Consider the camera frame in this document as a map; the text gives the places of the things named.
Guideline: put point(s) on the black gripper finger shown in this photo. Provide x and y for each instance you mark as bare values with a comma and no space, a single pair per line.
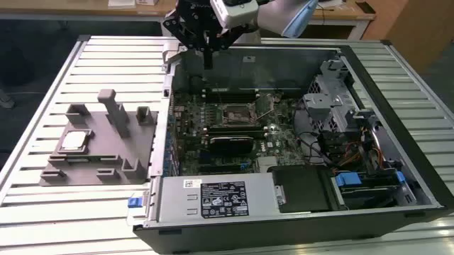
176,29
230,40

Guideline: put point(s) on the silver CPU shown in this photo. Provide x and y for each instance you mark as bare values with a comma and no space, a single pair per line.
74,140

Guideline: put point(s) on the CPU socket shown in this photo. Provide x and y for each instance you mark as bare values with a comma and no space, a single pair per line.
237,116

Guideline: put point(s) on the white small box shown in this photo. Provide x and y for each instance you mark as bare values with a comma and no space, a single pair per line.
147,2

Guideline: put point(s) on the white paper sheet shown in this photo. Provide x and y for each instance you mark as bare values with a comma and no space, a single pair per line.
120,3

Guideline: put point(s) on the black RAM slot bank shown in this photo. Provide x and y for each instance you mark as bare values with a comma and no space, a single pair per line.
230,94
234,132

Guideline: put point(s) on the wooden desk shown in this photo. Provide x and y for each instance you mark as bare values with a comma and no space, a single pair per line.
71,10

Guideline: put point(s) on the grey metal drive cage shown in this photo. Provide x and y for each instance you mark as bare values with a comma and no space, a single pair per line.
319,102

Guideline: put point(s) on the green motherboard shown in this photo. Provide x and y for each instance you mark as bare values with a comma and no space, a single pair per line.
192,127

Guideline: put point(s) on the black graphics card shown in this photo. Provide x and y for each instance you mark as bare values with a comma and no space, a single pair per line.
230,145

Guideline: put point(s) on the silver chipset heatsink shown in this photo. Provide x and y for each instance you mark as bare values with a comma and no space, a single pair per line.
269,162

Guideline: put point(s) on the grey parts rack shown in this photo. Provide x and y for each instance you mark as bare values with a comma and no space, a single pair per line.
106,148

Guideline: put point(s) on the wooden cabinet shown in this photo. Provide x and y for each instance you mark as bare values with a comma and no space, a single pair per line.
418,26

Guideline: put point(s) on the grey stand foot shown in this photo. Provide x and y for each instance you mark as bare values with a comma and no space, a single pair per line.
6,101

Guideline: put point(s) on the green RAM stick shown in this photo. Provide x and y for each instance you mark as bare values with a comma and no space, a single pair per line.
83,159

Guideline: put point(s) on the silver power supply unit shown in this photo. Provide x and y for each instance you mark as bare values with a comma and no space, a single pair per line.
176,196

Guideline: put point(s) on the hard disk in blue carrier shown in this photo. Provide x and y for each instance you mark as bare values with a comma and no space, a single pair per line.
349,180

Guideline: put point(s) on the blue case latch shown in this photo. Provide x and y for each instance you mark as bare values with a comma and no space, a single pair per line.
134,202

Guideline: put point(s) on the black open PC case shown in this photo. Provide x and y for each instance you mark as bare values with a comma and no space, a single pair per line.
290,233

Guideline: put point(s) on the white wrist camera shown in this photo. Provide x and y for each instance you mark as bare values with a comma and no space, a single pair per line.
235,14

